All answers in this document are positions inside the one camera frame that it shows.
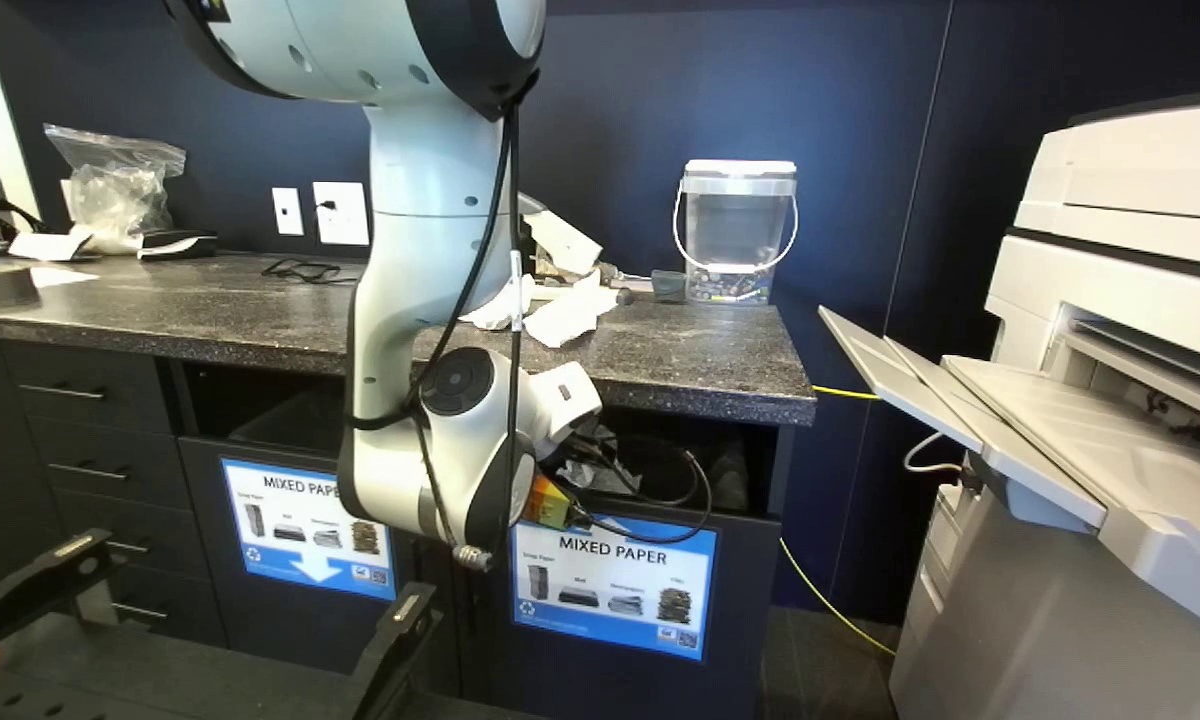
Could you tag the grey plastic bin liner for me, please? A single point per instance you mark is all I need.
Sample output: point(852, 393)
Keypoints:
point(283, 420)

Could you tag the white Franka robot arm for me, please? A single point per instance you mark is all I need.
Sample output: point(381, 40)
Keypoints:
point(414, 265)

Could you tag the dark cabinet drawer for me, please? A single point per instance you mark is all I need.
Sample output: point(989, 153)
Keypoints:
point(133, 522)
point(84, 374)
point(162, 590)
point(106, 449)

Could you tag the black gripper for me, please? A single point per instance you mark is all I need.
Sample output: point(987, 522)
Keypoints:
point(597, 460)

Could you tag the grey printer side tray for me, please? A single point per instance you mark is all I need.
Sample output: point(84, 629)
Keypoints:
point(945, 387)

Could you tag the bin panel with down-arrow sign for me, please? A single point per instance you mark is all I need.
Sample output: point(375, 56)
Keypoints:
point(200, 563)

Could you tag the small crumpled white sheet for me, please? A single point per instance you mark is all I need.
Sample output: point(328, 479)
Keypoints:
point(54, 245)

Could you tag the mixed paper sign arrow down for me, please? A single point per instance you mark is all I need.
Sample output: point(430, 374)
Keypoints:
point(283, 533)

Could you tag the clear plastic bag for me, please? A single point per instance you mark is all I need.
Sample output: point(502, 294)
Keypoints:
point(114, 203)

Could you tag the gold wrist camera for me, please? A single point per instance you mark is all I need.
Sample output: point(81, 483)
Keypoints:
point(551, 505)

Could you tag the mixed paper sign arrow up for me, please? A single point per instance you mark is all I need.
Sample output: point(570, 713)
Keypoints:
point(613, 592)

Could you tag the large white office printer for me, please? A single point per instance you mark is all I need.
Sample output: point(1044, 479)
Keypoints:
point(1104, 624)

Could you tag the small grey box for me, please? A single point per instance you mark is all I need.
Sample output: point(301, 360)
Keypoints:
point(668, 285)

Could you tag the narrow white paper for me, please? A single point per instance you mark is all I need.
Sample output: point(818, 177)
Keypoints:
point(502, 306)

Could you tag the stapler with grey lever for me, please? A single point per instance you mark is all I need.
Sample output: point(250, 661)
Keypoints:
point(566, 245)

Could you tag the small white wall plate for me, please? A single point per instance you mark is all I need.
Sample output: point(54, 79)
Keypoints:
point(291, 213)

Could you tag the large white wall outlet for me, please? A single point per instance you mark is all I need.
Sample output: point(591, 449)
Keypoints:
point(338, 213)

